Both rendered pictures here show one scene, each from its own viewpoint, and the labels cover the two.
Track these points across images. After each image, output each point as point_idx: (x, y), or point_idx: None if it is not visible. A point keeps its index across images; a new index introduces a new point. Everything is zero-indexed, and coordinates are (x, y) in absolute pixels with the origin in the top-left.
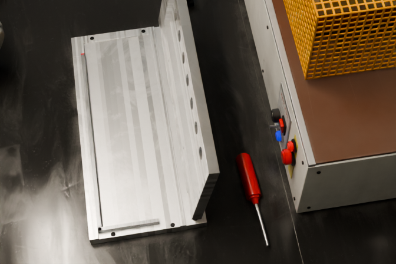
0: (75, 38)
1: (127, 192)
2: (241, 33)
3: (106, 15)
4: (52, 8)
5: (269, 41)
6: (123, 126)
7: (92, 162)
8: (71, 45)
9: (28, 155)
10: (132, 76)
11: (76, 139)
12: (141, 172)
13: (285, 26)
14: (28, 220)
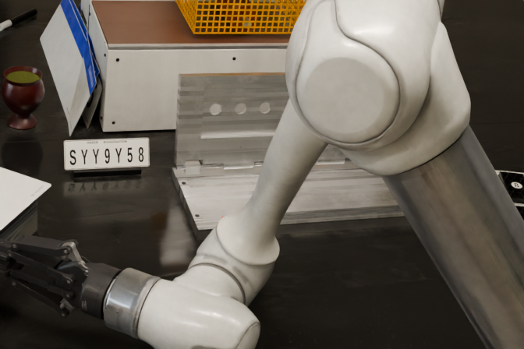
0: (199, 226)
1: (369, 195)
2: (171, 138)
3: (152, 217)
4: (143, 257)
5: (241, 66)
6: (302, 197)
7: (350, 209)
8: (198, 241)
9: (346, 265)
10: (242, 192)
11: (318, 234)
12: (348, 188)
13: (242, 41)
14: (415, 261)
